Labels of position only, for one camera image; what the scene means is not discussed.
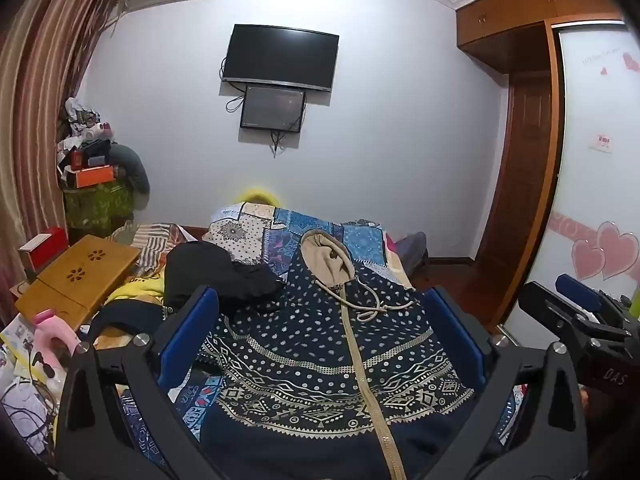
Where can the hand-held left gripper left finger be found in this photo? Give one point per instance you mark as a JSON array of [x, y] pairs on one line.
[[187, 330]]

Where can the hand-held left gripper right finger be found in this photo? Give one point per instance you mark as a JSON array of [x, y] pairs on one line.
[[457, 335]]

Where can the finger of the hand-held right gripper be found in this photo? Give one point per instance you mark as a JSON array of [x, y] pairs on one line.
[[550, 307], [577, 291]]

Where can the black garment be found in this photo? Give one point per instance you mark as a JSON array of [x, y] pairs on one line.
[[210, 275]]

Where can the navy patterned hoodie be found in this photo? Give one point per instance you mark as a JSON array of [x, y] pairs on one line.
[[310, 350]]

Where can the yellow printed blanket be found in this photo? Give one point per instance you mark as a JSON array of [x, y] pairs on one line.
[[140, 287]]

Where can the dark navy cloth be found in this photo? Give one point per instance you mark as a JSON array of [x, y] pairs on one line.
[[125, 316]]

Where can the purple cloth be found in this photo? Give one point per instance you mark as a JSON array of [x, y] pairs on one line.
[[412, 252]]

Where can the striped orange patchwork cloth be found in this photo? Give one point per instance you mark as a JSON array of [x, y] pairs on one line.
[[150, 242]]

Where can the brown wooden door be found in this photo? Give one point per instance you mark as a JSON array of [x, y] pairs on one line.
[[520, 185]]

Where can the wooden lap desk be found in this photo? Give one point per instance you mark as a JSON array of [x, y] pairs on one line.
[[75, 275]]

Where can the wooden wardrobe with white door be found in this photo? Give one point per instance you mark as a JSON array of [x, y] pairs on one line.
[[590, 160]]

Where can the pink toy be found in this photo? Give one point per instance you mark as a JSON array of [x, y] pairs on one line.
[[52, 335]]

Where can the yellow round object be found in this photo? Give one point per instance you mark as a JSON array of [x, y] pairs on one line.
[[257, 194]]

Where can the red box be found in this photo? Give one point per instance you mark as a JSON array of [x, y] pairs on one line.
[[45, 247]]

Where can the grey pillow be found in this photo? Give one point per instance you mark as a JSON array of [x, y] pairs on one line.
[[132, 167]]

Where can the patchwork bed sheet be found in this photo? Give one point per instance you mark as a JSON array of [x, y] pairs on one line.
[[320, 220]]

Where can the orange box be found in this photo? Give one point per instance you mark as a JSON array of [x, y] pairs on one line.
[[92, 176]]

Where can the pile of clutter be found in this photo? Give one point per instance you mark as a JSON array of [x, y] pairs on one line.
[[82, 127]]

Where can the striped brown curtain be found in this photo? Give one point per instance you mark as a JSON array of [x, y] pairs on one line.
[[35, 110]]

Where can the small wall-mounted monitor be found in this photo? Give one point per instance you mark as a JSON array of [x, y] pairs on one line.
[[272, 108]]

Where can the wall-mounted black television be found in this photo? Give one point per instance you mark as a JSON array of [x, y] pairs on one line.
[[280, 57]]

